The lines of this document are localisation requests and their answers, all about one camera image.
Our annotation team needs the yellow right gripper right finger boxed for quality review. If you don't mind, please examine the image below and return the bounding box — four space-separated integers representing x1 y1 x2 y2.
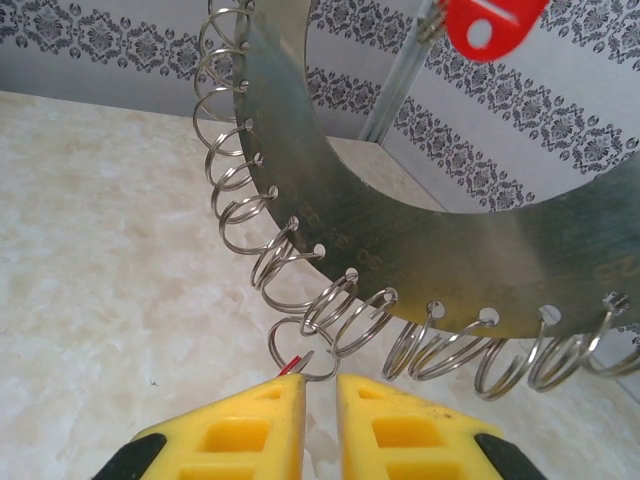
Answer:
335 373 546 480

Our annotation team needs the aluminium frame corner post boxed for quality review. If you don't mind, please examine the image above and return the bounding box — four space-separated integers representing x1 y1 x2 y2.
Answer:
359 0 444 146

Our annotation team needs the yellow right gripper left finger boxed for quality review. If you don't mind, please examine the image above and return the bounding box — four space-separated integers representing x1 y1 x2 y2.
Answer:
97 372 307 480

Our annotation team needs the small steel split ring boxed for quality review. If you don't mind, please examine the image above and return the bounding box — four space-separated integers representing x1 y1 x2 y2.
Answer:
268 317 337 382

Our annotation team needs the red head key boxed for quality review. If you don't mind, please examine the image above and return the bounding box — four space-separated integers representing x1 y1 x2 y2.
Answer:
443 0 550 65

